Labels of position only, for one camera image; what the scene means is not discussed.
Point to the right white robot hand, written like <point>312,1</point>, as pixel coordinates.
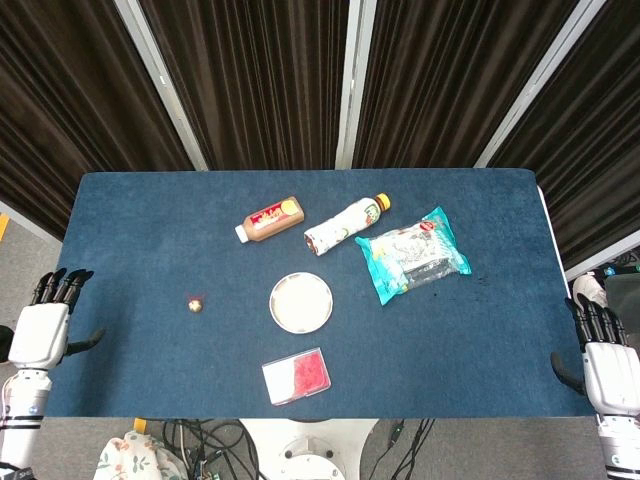
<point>612,372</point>

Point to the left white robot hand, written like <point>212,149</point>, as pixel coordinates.
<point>39,332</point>

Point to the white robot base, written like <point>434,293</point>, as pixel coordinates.
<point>307,447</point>

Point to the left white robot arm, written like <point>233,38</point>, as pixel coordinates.
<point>24,410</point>

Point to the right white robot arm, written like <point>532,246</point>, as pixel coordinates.
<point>622,445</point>

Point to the blue table cloth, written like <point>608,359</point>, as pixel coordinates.
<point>150,240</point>

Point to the floral fabric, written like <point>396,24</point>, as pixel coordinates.
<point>132,460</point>

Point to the dark brown curtain panel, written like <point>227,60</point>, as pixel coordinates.
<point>250,80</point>
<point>600,150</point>
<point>450,80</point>
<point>65,100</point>

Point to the teal snack bag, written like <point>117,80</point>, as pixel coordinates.
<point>412,255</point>

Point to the brown drink bottle red label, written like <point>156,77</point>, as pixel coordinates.
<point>270,219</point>

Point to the clear plastic case red contents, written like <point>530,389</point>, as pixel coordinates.
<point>296,376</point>

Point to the round metal plate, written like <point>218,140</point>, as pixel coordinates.
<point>301,302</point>

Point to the tea bottle white label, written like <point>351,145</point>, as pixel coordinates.
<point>345,225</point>

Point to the white frame post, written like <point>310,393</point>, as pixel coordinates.
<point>160,85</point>
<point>354,85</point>
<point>537,85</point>

